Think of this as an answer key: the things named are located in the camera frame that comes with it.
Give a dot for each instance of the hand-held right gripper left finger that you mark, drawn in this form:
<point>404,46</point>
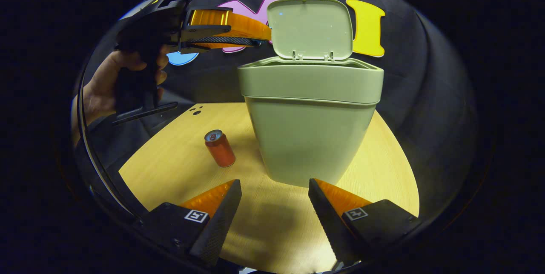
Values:
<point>221,218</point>

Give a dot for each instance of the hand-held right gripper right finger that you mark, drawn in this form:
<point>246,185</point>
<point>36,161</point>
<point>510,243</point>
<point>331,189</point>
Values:
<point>328,223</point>

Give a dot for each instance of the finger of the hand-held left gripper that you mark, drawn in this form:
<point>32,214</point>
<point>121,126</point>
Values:
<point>225,41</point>
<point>204,32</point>

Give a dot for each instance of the pale green desktop garbage bin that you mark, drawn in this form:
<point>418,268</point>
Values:
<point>311,129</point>

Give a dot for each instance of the wooden desktop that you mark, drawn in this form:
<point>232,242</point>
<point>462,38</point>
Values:
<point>179,167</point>

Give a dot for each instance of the red pop can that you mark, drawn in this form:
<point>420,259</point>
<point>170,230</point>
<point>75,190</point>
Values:
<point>221,152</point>

